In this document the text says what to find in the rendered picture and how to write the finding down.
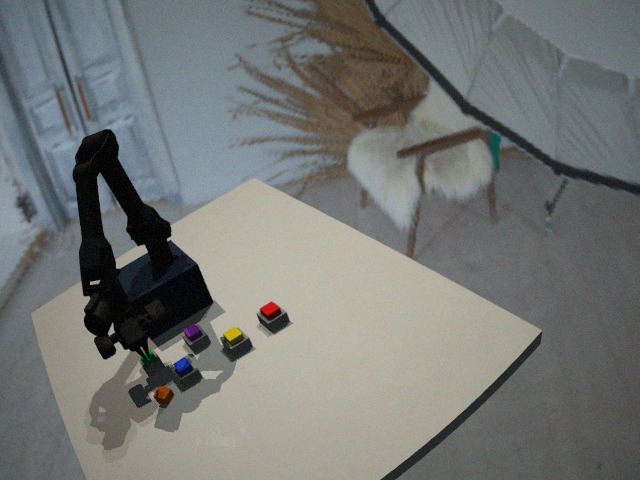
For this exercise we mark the orange block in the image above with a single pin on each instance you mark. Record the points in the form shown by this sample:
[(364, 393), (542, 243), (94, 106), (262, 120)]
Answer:
[(163, 395)]

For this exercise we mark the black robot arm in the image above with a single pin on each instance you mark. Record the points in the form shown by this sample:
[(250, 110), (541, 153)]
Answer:
[(98, 153)]

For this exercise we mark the blue button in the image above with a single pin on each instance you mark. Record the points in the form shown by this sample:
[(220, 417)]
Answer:
[(186, 371)]

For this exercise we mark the yellow button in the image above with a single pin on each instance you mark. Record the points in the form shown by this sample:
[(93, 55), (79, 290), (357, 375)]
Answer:
[(235, 341)]

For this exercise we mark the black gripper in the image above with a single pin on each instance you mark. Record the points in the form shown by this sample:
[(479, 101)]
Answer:
[(155, 312)]

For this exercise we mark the red button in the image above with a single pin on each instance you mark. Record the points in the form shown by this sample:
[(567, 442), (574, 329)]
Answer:
[(272, 316)]

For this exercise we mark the purple button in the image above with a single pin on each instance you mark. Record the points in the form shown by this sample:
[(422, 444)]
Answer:
[(195, 337)]

